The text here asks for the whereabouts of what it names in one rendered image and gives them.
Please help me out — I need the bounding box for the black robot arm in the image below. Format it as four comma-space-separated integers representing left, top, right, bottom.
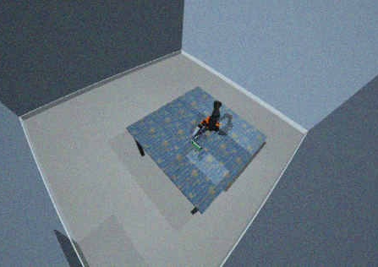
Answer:
208, 101, 222, 131

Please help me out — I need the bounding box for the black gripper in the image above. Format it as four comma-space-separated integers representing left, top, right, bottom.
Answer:
201, 120, 219, 132

